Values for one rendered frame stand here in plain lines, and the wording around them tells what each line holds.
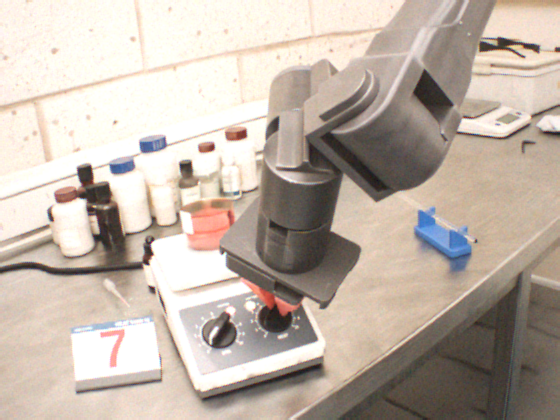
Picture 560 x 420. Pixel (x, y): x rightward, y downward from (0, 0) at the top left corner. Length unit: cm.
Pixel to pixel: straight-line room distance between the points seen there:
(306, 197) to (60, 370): 36
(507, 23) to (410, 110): 161
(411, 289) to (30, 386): 44
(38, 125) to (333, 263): 69
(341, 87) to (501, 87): 120
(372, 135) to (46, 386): 42
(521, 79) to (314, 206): 115
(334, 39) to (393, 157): 108
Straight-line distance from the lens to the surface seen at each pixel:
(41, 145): 105
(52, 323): 74
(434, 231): 82
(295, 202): 40
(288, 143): 40
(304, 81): 46
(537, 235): 84
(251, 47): 126
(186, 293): 58
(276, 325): 56
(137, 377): 59
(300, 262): 45
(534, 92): 153
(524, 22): 193
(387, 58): 38
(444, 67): 39
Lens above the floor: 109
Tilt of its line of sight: 20 degrees down
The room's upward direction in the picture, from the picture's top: 6 degrees counter-clockwise
